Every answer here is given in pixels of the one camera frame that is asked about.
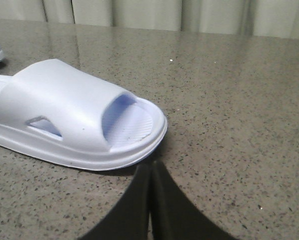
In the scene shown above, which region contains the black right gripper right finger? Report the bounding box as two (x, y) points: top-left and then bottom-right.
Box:
(151, 161), (234, 240)

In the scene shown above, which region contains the beige curtain backdrop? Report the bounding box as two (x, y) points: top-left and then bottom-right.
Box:
(0, 0), (299, 39)

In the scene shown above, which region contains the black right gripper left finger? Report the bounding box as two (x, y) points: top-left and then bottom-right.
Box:
(81, 164), (151, 240)

